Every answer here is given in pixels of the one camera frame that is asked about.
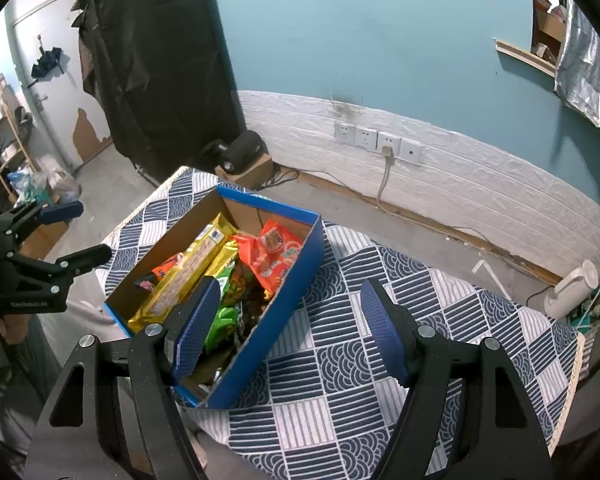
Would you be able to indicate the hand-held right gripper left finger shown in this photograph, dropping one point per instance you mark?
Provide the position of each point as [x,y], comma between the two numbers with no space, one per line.
[195,325]

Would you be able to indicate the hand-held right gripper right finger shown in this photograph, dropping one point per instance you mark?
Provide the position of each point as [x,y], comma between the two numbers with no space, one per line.
[385,330]

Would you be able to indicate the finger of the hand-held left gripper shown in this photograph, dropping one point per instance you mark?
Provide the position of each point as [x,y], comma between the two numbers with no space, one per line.
[62,211]
[82,257]

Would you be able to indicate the green snack packet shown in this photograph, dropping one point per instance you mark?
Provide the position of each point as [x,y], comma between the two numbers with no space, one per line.
[222,327]

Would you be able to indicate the gold biscuit packet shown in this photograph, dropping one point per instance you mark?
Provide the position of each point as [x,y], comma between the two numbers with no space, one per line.
[180,280]

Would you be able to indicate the heap of small snack packets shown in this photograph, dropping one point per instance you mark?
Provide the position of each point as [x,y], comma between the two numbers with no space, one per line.
[240,285]

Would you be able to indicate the blue cardboard box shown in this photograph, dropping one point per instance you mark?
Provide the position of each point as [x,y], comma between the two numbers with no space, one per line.
[280,330]

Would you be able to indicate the red orange snack packet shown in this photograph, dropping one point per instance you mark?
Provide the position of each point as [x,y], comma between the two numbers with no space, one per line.
[275,255]

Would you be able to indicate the person's left hand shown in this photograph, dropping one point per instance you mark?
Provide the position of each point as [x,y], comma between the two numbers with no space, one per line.
[10,332]

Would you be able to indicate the clear plastic bag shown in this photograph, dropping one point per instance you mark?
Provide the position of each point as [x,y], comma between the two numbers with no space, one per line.
[55,185]

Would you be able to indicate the tan cardboard box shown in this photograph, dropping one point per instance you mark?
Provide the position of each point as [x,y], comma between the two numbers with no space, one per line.
[50,235]

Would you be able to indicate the white door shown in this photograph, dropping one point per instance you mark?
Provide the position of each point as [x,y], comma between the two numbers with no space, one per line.
[55,125]

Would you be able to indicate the navy white patterned tablecloth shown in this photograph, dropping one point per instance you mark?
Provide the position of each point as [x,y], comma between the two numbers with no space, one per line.
[350,250]

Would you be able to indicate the white plastic strip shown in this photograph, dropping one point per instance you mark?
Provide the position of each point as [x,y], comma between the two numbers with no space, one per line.
[495,275]

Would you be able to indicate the wooden shelf rack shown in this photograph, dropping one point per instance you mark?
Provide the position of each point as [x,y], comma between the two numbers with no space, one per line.
[2,95]

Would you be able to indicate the black folded umbrella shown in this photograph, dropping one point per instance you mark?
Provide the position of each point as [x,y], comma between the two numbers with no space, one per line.
[47,64]

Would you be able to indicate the black cloth cover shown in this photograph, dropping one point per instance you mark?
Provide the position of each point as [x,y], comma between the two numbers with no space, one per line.
[155,70]

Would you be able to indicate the white plastic jug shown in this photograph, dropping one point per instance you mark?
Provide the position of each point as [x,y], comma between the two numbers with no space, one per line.
[570,290]

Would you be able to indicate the wooden window sill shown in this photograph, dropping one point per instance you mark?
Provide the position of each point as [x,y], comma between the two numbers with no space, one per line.
[525,57]

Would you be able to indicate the silver foil curtain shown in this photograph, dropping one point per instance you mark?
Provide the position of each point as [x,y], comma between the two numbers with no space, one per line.
[587,75]

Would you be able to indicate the brown cardboard carton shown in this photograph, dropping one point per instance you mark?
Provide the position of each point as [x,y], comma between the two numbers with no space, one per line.
[547,27]

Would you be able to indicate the white round-hole wall socket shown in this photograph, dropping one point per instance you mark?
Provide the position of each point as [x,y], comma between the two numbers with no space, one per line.
[411,151]

